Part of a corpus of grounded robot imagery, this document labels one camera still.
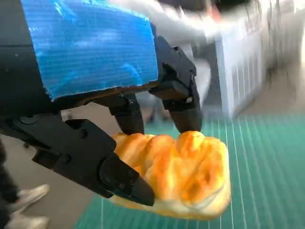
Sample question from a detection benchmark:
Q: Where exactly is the long braided toy bread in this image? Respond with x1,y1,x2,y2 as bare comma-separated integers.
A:
109,130,232,220

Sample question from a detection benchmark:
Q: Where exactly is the large white grille unit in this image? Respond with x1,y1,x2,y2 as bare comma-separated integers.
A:
209,14,305,119

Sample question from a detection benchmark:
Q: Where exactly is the green cutting mat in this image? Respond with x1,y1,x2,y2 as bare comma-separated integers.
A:
73,112,305,229

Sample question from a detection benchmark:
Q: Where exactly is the person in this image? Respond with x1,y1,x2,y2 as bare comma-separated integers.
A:
0,138,51,229

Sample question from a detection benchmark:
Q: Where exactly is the bare black left hand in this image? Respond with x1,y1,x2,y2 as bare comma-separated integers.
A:
0,0,203,207

